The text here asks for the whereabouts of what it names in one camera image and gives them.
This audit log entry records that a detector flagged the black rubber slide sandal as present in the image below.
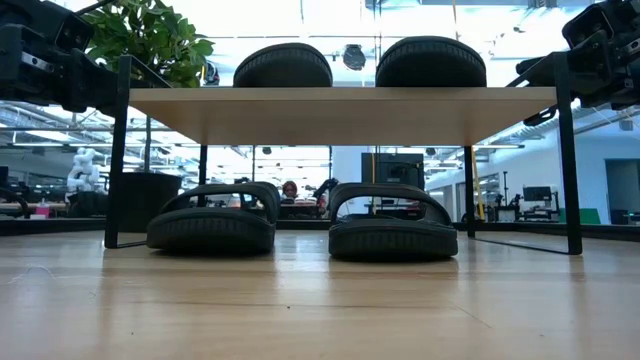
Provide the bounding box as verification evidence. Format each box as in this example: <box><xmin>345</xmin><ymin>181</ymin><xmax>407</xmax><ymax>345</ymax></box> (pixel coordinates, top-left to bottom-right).
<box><xmin>145</xmin><ymin>181</ymin><xmax>282</xmax><ymax>255</ymax></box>
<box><xmin>232</xmin><ymin>41</ymin><xmax>335</xmax><ymax>89</ymax></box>
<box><xmin>327</xmin><ymin>181</ymin><xmax>460</xmax><ymax>262</ymax></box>
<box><xmin>374</xmin><ymin>35</ymin><xmax>488</xmax><ymax>89</ymax></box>

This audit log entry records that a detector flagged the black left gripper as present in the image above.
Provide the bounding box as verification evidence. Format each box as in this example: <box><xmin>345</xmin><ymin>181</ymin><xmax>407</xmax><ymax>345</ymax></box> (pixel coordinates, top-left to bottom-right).
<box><xmin>0</xmin><ymin>0</ymin><xmax>121</xmax><ymax>117</ymax></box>

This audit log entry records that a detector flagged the black aluminium table frame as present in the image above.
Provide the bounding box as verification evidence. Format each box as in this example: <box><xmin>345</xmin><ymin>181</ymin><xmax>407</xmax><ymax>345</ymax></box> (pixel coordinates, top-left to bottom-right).
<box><xmin>0</xmin><ymin>217</ymin><xmax>640</xmax><ymax>240</ymax></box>

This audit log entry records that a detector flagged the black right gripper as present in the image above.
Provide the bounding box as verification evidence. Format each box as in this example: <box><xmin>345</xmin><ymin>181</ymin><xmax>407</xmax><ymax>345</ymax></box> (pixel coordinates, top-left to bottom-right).
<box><xmin>514</xmin><ymin>0</ymin><xmax>640</xmax><ymax>127</ymax></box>

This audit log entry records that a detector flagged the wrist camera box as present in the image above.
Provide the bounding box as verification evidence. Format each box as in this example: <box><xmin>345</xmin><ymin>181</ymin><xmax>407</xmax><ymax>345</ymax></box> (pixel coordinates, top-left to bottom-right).
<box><xmin>561</xmin><ymin>3</ymin><xmax>615</xmax><ymax>50</ymax></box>
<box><xmin>54</xmin><ymin>12</ymin><xmax>95</xmax><ymax>52</ymax></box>

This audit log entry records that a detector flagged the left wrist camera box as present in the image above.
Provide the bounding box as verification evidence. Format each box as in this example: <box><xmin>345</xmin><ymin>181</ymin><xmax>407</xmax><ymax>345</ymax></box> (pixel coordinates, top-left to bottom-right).
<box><xmin>54</xmin><ymin>12</ymin><xmax>95</xmax><ymax>52</ymax></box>

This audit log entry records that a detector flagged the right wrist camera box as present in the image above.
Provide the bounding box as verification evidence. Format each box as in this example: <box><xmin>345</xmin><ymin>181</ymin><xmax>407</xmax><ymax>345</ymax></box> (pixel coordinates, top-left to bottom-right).
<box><xmin>561</xmin><ymin>3</ymin><xmax>615</xmax><ymax>50</ymax></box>

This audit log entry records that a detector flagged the black computer monitor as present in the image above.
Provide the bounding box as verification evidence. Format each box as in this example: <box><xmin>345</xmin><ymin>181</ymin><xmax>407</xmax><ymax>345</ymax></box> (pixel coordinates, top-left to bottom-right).
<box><xmin>522</xmin><ymin>184</ymin><xmax>554</xmax><ymax>204</ymax></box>

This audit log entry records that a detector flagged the black display screen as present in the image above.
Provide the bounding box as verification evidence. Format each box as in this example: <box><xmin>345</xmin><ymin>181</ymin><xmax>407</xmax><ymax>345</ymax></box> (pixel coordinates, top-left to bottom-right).
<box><xmin>360</xmin><ymin>152</ymin><xmax>426</xmax><ymax>192</ymax></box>

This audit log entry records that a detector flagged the green leafy plant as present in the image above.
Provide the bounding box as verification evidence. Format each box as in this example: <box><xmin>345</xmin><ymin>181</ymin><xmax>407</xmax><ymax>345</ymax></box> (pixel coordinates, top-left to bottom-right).
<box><xmin>82</xmin><ymin>0</ymin><xmax>216</xmax><ymax>90</ymax></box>

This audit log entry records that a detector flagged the wooden shelf with black frame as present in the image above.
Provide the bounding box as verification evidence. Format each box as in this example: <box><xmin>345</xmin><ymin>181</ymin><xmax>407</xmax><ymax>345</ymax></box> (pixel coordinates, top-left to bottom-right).
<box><xmin>103</xmin><ymin>52</ymin><xmax>585</xmax><ymax>257</ymax></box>

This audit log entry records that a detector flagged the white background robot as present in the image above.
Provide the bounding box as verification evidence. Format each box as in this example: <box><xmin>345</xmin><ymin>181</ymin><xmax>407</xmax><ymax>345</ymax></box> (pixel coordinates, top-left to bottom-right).
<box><xmin>64</xmin><ymin>146</ymin><xmax>104</xmax><ymax>197</ymax></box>

